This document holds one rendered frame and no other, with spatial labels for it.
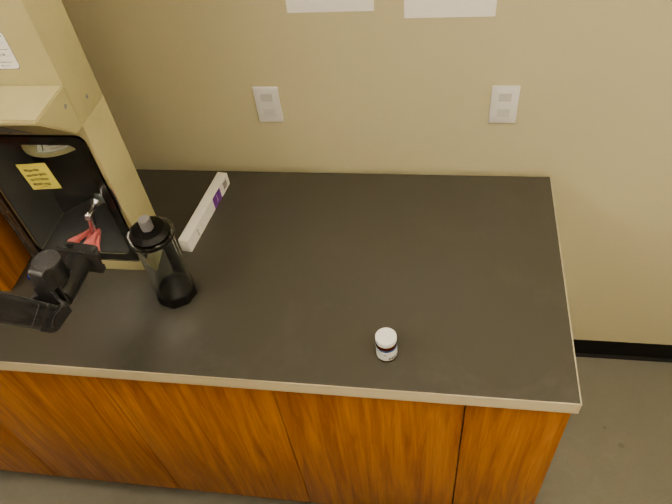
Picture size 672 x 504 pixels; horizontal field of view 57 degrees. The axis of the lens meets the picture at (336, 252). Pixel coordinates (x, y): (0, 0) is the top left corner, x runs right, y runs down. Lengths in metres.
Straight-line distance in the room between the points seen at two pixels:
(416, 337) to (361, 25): 0.76
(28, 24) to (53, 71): 0.10
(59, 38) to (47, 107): 0.14
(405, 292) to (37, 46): 0.94
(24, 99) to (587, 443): 2.02
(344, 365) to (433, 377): 0.20
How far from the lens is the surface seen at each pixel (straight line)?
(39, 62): 1.35
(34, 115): 1.30
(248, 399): 1.58
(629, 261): 2.20
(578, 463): 2.40
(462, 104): 1.70
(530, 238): 1.66
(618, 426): 2.50
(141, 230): 1.46
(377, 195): 1.75
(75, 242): 1.50
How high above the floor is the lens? 2.15
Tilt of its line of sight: 48 degrees down
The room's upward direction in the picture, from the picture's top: 8 degrees counter-clockwise
